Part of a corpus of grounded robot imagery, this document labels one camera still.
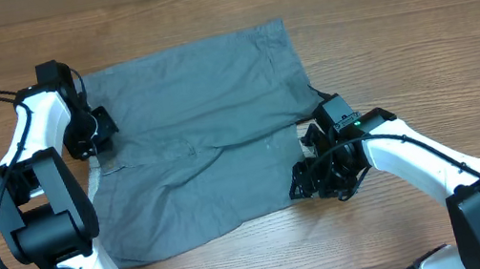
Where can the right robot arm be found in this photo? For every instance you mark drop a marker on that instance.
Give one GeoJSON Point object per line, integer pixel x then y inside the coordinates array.
{"type": "Point", "coordinates": [387, 143]}

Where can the grey shorts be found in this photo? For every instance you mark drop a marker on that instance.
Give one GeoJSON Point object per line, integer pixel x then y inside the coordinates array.
{"type": "Point", "coordinates": [206, 140]}

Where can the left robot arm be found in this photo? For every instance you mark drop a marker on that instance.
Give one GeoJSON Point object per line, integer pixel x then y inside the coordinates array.
{"type": "Point", "coordinates": [46, 219]}

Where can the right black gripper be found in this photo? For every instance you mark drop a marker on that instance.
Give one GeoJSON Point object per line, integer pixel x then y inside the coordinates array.
{"type": "Point", "coordinates": [315, 183]}

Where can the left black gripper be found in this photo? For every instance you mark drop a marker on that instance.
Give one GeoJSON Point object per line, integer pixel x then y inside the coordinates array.
{"type": "Point", "coordinates": [108, 126]}

